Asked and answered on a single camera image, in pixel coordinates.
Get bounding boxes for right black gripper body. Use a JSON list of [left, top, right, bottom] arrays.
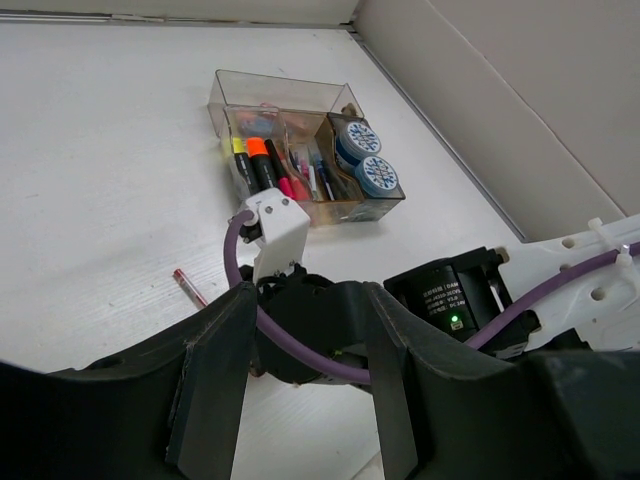
[[250, 264, 368, 386]]

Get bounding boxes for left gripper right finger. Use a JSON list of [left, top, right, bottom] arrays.
[[363, 283, 639, 479]]

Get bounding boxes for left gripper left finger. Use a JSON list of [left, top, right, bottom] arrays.
[[1, 283, 257, 479]]

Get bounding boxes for red gel pen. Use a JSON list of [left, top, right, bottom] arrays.
[[172, 269, 208, 309]]

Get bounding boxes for pink highlighter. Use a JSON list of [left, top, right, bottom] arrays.
[[264, 139, 296, 200]]

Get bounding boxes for orange highlighter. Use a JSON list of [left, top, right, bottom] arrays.
[[246, 137, 279, 190]]

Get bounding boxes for blue glue jar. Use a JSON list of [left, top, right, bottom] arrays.
[[335, 121, 382, 171], [354, 156, 399, 198]]

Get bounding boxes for clear plastic organizer box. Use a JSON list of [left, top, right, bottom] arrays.
[[207, 70, 406, 226]]

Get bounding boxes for yellow highlighter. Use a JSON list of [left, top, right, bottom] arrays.
[[232, 137, 261, 198]]

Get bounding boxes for dark blue pen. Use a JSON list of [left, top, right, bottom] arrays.
[[329, 166, 361, 201]]

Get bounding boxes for pink gel pen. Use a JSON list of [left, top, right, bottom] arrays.
[[292, 150, 312, 201]]

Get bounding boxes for blue gel pen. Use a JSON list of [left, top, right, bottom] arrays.
[[315, 155, 335, 201]]

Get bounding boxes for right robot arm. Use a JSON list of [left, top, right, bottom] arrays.
[[467, 215, 639, 349]]

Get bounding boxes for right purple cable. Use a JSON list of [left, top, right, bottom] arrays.
[[222, 209, 640, 386]]

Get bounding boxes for aluminium side rail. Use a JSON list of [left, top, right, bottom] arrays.
[[343, 21, 526, 241]]

